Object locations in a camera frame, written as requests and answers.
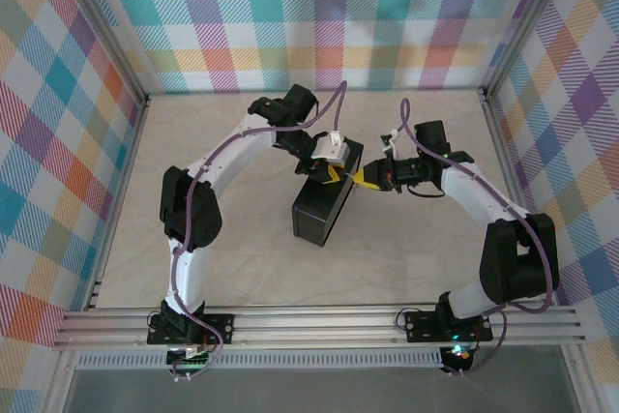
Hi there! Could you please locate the black box starry night lid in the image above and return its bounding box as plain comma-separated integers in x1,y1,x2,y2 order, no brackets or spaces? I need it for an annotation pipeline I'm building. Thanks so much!
291,138,365,249

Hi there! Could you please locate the thin black right gripper wire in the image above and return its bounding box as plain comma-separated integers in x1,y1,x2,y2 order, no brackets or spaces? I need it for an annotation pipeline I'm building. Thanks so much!
405,183,447,200

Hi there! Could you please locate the aluminium table side rail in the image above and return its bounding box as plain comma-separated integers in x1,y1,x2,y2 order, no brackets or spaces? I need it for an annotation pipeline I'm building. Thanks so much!
481,91,555,307
85,96,152,311

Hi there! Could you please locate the aluminium frame post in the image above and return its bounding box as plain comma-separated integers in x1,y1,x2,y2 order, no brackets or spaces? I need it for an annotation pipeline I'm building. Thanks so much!
481,0,579,101
47,0,152,105

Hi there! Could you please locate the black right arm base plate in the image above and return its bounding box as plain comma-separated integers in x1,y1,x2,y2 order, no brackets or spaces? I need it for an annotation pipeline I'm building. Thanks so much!
404,310,494,342

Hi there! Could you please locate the long aluminium mounting rail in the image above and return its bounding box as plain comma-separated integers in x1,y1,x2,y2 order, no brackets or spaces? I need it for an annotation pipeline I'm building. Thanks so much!
52,306,589,351

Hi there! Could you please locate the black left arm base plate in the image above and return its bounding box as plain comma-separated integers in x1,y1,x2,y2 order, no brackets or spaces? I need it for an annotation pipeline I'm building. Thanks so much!
147,313,236,346

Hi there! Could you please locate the grey slotted cable duct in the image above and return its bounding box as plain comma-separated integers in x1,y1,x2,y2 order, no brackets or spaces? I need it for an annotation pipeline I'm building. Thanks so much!
74,352,446,370

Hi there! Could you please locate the short aluminium frame leg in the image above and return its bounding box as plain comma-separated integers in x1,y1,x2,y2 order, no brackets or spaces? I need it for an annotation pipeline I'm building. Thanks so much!
43,348,82,413
561,344,600,413

